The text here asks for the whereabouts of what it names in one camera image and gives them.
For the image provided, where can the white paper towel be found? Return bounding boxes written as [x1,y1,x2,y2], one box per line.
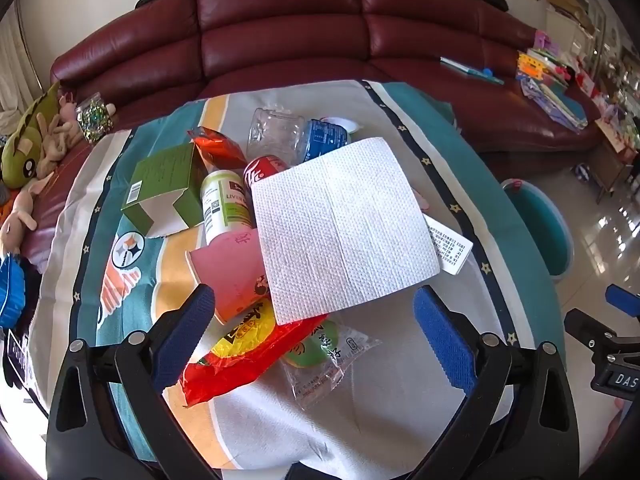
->
[250,136,442,326]

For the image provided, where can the orange snack packet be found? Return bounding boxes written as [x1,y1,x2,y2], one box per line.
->
[186,126,248,181]

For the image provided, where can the red soda can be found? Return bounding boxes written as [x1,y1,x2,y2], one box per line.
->
[243,155,290,191]

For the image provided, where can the clear plastic bottle blue label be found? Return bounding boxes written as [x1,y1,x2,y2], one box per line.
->
[246,107,349,166]

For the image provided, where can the pink paper cup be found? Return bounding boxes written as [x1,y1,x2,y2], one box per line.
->
[186,227,273,325]

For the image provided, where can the clear jar of glitter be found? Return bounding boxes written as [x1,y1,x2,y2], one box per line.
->
[76,92,112,145]

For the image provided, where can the white barcode label card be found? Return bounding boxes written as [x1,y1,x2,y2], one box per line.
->
[422,215,474,277]

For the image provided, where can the wooden cabinet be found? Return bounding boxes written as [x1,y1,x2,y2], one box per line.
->
[587,120,640,203]

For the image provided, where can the red leather sofa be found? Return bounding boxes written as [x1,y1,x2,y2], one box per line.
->
[20,0,608,271]

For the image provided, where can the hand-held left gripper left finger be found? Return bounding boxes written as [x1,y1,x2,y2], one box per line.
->
[46,282,221,480]

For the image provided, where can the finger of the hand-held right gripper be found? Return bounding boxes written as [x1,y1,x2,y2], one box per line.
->
[605,284,640,318]
[564,308,633,356]

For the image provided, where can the beige curtain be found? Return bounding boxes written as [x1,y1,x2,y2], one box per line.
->
[0,0,43,111]

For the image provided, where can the clear plastic wrapper green print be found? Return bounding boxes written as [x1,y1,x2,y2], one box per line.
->
[280,317,383,411]

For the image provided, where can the green cardboard box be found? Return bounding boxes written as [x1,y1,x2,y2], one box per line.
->
[121,141,211,238]

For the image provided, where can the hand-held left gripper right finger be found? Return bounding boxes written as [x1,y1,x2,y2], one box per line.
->
[400,285,581,480]

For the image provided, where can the red yellow noodle wrapper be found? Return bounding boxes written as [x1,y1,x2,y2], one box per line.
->
[180,297,328,408]

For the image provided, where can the pink plush toy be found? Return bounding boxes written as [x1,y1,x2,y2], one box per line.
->
[0,172,56,256]

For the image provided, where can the printed striped blanket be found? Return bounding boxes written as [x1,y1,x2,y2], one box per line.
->
[32,79,568,471]

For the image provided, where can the beige plush toy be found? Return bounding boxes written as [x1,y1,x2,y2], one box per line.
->
[37,95,117,176]

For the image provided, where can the green plush dinosaur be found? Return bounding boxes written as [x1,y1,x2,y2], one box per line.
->
[0,81,62,189]

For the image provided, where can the teal white book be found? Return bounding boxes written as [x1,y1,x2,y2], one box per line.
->
[440,56,505,86]

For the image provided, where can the pile of colourful books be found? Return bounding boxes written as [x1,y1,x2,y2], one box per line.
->
[515,30,601,133]

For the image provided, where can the white supplement bottle green label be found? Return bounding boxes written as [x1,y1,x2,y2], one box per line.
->
[200,169,255,246]

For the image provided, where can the teal plastic basin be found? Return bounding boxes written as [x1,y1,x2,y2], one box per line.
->
[500,178,576,283]

